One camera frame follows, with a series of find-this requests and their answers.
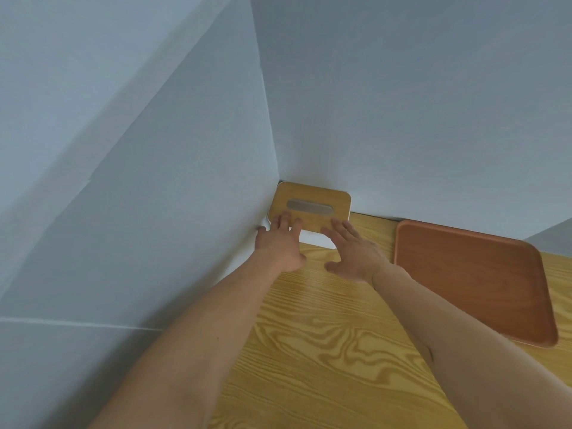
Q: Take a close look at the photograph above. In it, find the person's right hand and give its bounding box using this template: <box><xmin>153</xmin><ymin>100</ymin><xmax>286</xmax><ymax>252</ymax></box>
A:
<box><xmin>323</xmin><ymin>220</ymin><xmax>390</xmax><ymax>285</ymax></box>

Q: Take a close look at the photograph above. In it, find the person's left hand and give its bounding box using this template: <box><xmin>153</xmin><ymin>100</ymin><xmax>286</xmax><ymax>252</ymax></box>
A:
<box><xmin>254</xmin><ymin>211</ymin><xmax>308</xmax><ymax>273</ymax></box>

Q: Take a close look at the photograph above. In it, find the white tissue box wooden lid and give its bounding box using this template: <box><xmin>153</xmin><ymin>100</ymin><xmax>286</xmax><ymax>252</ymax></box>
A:
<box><xmin>266</xmin><ymin>181</ymin><xmax>353</xmax><ymax>250</ymax></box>

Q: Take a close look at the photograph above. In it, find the person's right forearm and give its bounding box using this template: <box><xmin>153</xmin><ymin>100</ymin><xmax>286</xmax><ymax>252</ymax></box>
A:
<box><xmin>371</xmin><ymin>262</ymin><xmax>572</xmax><ymax>429</ymax></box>

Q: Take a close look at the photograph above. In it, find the person's left forearm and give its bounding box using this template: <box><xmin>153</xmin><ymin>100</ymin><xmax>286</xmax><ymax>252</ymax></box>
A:
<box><xmin>87</xmin><ymin>251</ymin><xmax>289</xmax><ymax>429</ymax></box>

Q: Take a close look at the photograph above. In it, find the brown wooden tray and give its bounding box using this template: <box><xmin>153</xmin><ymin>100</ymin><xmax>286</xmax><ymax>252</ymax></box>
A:
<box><xmin>393</xmin><ymin>219</ymin><xmax>559</xmax><ymax>349</ymax></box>

